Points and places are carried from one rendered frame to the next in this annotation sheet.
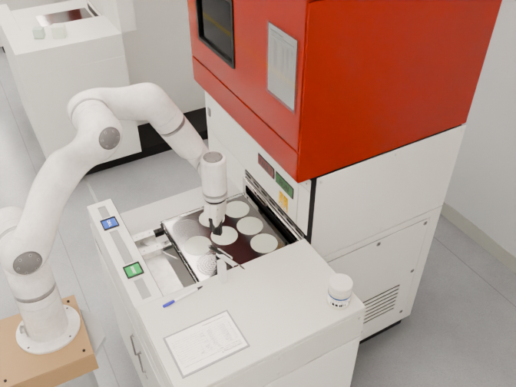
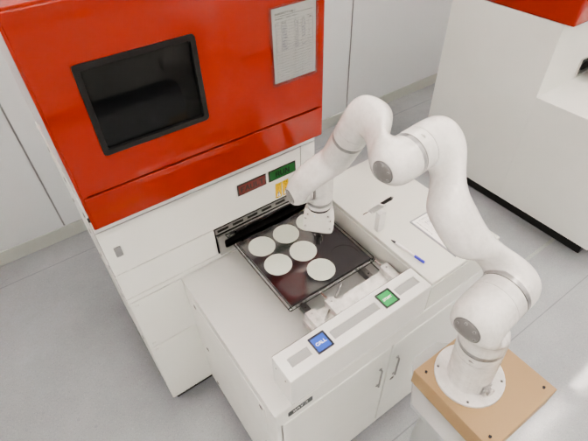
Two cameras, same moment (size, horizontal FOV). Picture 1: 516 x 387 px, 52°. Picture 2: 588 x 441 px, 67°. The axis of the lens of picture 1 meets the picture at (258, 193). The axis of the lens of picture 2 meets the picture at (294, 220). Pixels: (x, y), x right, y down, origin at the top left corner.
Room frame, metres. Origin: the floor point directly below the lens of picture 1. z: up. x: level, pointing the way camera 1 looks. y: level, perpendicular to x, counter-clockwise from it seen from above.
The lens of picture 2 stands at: (1.52, 1.20, 2.10)
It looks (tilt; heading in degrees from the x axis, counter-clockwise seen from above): 44 degrees down; 265
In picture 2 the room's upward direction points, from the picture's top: 2 degrees counter-clockwise
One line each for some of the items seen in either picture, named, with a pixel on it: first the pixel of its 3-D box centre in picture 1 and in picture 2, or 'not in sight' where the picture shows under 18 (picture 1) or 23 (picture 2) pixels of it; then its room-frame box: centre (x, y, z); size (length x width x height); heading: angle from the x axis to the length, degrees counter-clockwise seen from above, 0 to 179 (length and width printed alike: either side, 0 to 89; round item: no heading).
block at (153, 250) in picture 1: (150, 251); (336, 308); (1.32, 0.39, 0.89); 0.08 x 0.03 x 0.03; 119
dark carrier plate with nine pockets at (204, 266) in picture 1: (224, 236); (303, 251); (1.40, 0.12, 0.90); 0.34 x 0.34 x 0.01; 29
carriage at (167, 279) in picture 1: (160, 270); (353, 302); (1.25, 0.35, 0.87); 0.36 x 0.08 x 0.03; 29
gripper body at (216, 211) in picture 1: (216, 206); (318, 215); (1.35, 0.14, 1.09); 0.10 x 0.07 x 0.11; 161
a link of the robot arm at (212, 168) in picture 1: (213, 172); (318, 181); (1.35, 0.15, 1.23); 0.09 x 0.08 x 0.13; 28
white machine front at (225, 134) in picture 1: (252, 164); (221, 214); (1.68, 0.02, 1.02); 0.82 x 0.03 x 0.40; 29
